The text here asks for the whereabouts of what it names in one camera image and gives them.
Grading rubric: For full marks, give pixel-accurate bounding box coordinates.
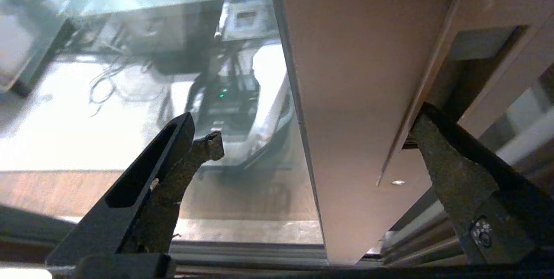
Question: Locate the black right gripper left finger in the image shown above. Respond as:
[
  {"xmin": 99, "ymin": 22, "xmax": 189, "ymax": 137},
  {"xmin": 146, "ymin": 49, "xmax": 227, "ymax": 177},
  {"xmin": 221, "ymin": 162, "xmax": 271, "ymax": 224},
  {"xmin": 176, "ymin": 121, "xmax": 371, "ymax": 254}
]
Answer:
[{"xmin": 45, "ymin": 112, "xmax": 225, "ymax": 278}]

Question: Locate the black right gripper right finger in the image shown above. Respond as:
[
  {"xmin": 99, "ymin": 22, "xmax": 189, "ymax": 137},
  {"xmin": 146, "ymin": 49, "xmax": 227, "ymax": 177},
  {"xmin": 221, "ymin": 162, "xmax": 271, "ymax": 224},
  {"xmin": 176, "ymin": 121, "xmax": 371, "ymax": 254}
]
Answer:
[{"xmin": 409, "ymin": 102, "xmax": 554, "ymax": 266}]

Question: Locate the brown framed glass sliding door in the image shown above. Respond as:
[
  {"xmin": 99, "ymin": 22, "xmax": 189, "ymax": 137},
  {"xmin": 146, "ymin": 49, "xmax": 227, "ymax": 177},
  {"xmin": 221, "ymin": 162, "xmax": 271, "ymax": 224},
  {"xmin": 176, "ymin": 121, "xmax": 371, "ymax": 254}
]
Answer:
[{"xmin": 0, "ymin": 0, "xmax": 554, "ymax": 266}]

